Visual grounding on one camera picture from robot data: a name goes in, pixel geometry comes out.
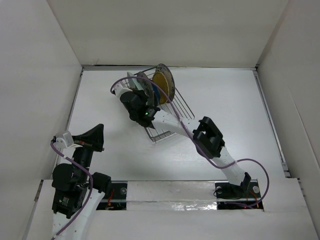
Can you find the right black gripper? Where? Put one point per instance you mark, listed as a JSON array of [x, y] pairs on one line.
[[141, 93]]

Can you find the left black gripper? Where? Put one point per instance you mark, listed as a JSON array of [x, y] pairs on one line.
[[92, 138]]

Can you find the light green rectangular plate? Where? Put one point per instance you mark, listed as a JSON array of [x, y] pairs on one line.
[[134, 84]]

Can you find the grey deer plate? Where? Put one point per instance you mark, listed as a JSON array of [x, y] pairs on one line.
[[148, 90]]

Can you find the round bamboo woven plate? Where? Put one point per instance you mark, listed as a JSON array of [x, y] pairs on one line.
[[160, 80]]

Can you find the blue floral round plate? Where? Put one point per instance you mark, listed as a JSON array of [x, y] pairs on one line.
[[169, 77]]

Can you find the dark blue leaf dish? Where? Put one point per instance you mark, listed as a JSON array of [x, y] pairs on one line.
[[156, 95]]

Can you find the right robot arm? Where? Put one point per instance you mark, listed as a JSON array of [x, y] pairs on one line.
[[204, 133]]

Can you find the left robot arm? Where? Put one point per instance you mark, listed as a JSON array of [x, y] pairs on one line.
[[77, 191]]

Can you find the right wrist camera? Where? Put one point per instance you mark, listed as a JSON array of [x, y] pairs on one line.
[[120, 89]]

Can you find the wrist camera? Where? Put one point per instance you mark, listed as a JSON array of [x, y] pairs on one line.
[[63, 140], [120, 89]]

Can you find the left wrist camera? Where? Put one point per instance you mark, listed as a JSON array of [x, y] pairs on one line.
[[63, 140]]

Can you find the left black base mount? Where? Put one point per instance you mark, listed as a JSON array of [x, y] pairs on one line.
[[117, 198]]

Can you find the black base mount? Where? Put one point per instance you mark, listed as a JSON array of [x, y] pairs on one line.
[[231, 197], [117, 198]]

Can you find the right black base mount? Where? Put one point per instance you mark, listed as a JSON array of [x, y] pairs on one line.
[[231, 197]]

